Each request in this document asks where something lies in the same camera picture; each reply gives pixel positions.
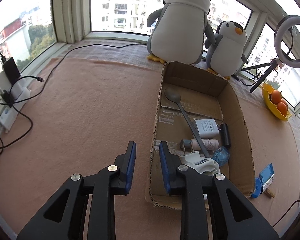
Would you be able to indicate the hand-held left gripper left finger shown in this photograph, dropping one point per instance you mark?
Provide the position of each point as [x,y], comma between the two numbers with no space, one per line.
[131,165]

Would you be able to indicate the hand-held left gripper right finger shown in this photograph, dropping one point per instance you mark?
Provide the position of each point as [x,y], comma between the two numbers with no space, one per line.
[165,167]

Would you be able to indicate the white round plug-in device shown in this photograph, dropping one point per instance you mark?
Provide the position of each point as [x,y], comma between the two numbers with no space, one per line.
[202,163]

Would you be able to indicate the pink tube with grey cap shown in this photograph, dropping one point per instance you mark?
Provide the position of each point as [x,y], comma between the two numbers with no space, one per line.
[210,144]

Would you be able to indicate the clear blue plastic piece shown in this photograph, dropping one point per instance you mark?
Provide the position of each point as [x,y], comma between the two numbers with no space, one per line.
[221,156]

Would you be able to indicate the white USB charger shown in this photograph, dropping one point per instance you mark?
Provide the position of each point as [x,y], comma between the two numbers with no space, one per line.
[207,127]

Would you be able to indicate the black cylinder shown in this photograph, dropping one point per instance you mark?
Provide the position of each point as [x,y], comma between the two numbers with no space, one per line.
[225,135]

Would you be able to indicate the grey spoon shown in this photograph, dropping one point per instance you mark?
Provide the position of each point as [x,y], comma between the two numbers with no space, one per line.
[172,95]

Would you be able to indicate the cardboard box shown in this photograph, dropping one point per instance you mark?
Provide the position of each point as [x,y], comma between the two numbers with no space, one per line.
[205,97]

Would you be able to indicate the blue round disc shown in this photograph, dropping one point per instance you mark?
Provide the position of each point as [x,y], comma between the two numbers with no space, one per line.
[257,187]

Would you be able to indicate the blue plastic case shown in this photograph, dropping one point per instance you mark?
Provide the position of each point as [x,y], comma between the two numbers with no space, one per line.
[266,173]

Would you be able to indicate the wooden clothespin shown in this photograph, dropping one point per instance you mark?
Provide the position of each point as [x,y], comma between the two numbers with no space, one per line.
[270,193]

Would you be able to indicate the peach blanket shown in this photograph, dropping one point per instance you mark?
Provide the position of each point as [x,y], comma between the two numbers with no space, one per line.
[90,117]

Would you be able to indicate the plaid cloth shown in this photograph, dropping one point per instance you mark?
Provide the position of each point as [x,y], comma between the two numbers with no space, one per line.
[115,52]

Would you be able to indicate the yellow fruit bowl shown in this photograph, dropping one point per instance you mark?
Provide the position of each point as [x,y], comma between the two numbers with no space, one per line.
[275,112]

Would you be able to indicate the black tripod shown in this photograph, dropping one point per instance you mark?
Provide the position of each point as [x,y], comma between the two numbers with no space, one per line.
[262,80]

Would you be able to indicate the small penguin plush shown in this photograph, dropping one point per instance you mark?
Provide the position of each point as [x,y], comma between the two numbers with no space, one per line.
[227,52]

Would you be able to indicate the orange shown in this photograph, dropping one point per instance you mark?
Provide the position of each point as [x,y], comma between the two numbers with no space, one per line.
[282,108]
[276,96]

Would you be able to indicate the white power strip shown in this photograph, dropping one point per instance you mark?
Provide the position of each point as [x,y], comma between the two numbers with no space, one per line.
[8,116]

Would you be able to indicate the large penguin plush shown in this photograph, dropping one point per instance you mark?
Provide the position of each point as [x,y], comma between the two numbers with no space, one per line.
[180,30]

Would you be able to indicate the black plug adapter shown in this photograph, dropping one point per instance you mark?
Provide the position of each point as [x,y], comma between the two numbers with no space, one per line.
[8,97]

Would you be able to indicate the black power bank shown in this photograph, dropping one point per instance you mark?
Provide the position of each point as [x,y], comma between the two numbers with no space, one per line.
[12,70]

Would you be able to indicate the white power bank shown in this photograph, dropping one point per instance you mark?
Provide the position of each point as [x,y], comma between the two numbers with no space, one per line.
[2,81]

